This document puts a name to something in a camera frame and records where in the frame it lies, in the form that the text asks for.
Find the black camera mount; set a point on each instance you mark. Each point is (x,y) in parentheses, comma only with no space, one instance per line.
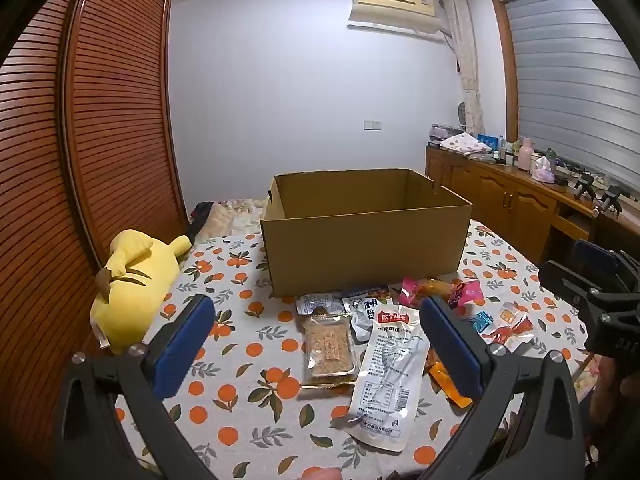
(611,199)
(583,185)

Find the brown cardboard box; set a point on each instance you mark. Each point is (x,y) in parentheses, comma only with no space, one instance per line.
(360,255)

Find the dark blue packet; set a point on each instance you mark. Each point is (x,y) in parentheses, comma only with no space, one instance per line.
(365,291)

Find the pink bottle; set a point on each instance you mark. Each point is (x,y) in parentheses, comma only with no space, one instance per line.
(524,155)

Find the white wall switch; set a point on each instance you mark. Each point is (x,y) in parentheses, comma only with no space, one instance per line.
(372,125)

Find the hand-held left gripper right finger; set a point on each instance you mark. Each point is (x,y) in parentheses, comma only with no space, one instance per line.
(452,347)

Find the grey window blind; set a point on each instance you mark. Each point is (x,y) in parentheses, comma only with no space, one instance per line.
(565,85)

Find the pink tissue pack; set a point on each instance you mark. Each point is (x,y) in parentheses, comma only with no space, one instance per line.
(542,169)

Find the clear biscuit tray packet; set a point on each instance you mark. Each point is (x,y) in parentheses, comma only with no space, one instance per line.
(327,350)

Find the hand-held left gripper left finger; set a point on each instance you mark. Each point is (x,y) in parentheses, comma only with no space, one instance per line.
(182,345)

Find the large white red-label packet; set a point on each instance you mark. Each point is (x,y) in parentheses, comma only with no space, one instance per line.
(390,375)

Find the folded floral cloth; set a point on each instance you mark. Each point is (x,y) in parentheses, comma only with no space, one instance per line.
(465,143)

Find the floral curtain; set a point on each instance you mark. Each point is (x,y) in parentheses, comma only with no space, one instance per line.
(470,60)

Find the wooden window frame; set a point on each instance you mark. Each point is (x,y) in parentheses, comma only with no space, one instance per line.
(505,60)

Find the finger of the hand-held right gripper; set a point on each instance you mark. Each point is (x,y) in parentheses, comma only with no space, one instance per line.
(565,277)
(595,256)

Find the red white snack packet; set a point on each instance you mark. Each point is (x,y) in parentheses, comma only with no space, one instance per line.
(507,334)

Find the wooden cabinet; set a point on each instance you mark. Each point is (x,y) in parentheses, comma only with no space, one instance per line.
(500,195)

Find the orange print bed sheet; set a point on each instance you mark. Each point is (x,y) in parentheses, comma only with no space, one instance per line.
(250,360)

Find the purple storage box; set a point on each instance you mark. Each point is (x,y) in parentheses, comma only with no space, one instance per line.
(442,132)

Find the blue candy packet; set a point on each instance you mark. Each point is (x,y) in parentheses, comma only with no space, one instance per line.
(481,322)

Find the small white fan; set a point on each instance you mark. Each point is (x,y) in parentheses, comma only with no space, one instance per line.
(462,116)

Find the white black-print packet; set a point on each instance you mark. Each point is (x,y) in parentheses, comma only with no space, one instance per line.
(362,312)

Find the floral quilt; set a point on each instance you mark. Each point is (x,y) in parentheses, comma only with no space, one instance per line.
(235,217)

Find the white orange small packet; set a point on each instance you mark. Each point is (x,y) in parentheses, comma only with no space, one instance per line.
(510,314)

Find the wall air conditioner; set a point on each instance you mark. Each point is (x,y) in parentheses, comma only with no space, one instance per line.
(390,5)

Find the yellow plush toy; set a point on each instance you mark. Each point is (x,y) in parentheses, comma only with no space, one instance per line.
(135,285)

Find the blue box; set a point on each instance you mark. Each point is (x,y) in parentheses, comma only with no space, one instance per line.
(489,140)

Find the black cloth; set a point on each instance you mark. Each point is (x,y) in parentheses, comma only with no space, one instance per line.
(201,217)

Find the wooden louvered wardrobe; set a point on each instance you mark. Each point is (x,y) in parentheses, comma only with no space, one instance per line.
(100,110)

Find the person's right hand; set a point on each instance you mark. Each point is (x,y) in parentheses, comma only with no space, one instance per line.
(607,390)

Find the magenta candy packet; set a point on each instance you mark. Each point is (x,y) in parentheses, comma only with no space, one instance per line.
(465,292)

